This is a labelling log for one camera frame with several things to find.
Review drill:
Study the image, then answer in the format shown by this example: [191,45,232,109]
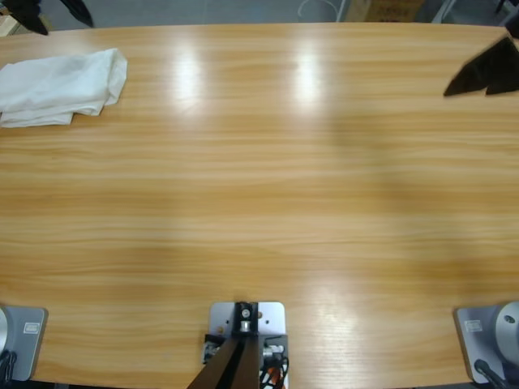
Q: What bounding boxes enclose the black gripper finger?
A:
[484,79,519,96]
[0,0,49,36]
[443,35,519,97]
[59,0,95,28]

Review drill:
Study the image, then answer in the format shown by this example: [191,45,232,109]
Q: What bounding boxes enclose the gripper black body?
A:
[504,14,519,41]

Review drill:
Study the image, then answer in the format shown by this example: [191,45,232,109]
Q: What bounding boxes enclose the white t-shirt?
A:
[0,47,129,130]

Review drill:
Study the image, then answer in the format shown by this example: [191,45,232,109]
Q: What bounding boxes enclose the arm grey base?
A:
[0,306,49,382]
[453,300,519,384]

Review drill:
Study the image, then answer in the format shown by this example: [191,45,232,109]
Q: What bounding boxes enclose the grey metal stand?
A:
[493,0,519,25]

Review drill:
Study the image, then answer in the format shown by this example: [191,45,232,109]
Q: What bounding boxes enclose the stacked wooden boards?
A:
[0,11,24,37]

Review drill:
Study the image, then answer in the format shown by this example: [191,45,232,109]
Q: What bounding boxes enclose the grey chair leg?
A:
[429,0,459,24]

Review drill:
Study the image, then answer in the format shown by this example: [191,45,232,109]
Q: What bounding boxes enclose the brown cardboard box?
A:
[348,0,425,24]

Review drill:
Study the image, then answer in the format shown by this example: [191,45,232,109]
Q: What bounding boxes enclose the white mounting block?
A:
[208,300,291,389]

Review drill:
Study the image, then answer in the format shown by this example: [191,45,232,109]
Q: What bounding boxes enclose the silver metal clamp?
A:
[202,332,223,365]
[261,334,290,365]

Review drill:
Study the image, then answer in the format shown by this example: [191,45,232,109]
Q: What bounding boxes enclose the white wire hoop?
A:
[298,0,341,20]

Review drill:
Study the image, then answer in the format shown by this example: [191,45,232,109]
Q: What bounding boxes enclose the black base cable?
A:
[0,350,19,383]
[473,358,508,389]

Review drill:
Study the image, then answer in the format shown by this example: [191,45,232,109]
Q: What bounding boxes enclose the orange and black cable bundle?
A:
[258,355,291,389]

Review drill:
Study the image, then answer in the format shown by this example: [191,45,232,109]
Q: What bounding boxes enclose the dark camera post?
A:
[187,300,263,389]

